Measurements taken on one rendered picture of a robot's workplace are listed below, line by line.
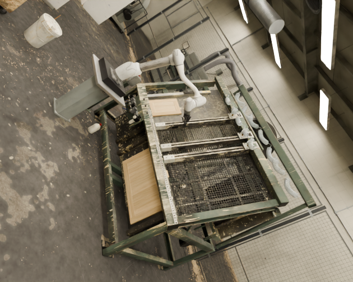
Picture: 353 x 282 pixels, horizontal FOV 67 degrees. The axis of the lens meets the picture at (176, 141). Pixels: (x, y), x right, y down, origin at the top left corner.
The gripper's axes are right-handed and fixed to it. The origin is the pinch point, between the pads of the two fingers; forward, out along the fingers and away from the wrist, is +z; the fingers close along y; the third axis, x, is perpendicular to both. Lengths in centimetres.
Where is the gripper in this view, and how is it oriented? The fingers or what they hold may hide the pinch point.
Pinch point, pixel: (185, 123)
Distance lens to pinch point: 346.5
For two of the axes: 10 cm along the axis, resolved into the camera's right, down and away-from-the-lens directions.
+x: -2.3, -7.5, 6.2
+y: 9.7, -1.1, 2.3
